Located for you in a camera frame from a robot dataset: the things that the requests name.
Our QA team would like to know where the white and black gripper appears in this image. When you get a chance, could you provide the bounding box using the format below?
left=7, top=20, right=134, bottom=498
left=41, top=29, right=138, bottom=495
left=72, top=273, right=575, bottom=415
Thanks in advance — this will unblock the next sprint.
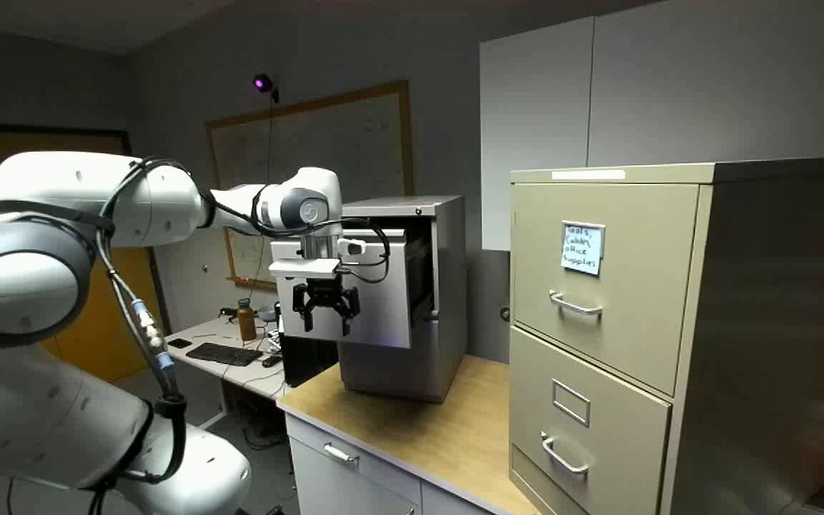
left=270, top=240, right=360, bottom=336

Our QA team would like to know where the grey drawer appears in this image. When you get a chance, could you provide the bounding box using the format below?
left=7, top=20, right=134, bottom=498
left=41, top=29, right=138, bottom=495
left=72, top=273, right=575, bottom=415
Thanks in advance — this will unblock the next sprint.
left=278, top=219, right=433, bottom=349

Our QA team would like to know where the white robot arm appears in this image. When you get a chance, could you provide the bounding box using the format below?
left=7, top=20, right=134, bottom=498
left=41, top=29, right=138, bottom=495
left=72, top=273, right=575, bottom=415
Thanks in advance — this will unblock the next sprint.
left=0, top=150, right=340, bottom=515

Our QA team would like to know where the beige upper filing drawer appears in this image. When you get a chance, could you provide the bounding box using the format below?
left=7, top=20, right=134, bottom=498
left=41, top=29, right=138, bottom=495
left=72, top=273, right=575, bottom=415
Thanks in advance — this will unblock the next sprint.
left=509, top=183, right=699, bottom=391

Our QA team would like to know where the beige filing drawer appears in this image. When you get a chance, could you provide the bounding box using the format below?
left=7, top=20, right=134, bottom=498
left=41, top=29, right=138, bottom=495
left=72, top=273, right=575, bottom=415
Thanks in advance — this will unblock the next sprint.
left=509, top=183, right=699, bottom=391
left=509, top=328, right=669, bottom=515

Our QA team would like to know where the beige lower filing drawer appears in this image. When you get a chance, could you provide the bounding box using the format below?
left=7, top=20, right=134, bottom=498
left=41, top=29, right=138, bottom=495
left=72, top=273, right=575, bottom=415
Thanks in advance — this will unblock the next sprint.
left=509, top=328, right=669, bottom=515

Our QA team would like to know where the brown bottle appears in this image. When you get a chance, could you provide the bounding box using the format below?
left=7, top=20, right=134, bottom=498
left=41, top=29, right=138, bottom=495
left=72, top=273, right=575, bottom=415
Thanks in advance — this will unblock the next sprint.
left=238, top=298, right=258, bottom=340

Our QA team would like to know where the grey office desk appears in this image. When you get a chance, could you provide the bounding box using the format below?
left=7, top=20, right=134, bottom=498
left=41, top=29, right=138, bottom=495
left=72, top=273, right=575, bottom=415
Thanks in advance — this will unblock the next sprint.
left=168, top=318, right=290, bottom=435

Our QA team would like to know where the black keyboard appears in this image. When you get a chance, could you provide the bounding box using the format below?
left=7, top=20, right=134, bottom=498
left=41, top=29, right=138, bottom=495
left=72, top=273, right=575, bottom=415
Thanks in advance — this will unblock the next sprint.
left=187, top=343, right=264, bottom=365

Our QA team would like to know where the wooden top white cabinet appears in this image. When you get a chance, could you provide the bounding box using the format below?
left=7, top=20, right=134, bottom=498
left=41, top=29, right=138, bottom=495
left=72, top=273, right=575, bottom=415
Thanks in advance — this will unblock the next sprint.
left=278, top=356, right=539, bottom=515

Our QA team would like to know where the wood framed whiteboard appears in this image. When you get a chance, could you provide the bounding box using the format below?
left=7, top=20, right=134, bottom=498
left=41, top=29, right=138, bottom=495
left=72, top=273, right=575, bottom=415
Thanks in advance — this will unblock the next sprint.
left=204, top=77, right=414, bottom=295

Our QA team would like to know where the yellow wooden door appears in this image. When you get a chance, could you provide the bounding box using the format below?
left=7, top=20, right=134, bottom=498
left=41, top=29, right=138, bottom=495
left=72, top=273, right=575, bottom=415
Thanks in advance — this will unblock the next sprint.
left=0, top=132, right=154, bottom=381

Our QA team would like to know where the white label card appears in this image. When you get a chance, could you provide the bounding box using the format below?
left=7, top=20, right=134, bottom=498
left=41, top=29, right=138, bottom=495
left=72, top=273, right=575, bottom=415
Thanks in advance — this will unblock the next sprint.
left=560, top=219, right=605, bottom=276

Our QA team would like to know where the beige metal filing cabinet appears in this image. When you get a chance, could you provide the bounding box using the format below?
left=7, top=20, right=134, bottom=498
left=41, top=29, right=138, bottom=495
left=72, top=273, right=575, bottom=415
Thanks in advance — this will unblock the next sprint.
left=509, top=157, right=824, bottom=515

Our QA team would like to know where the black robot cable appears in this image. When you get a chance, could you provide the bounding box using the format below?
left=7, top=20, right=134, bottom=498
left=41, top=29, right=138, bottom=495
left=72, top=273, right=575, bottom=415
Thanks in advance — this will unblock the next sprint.
left=85, top=157, right=214, bottom=515

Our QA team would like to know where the black camera with purple light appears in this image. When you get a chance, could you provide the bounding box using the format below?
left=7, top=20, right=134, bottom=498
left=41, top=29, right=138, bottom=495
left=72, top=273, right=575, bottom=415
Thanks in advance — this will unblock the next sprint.
left=253, top=70, right=281, bottom=102

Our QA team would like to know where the white wall cabinet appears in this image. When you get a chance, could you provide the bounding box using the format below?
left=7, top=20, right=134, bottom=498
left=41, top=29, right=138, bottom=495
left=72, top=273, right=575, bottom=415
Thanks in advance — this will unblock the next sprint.
left=480, top=0, right=824, bottom=252

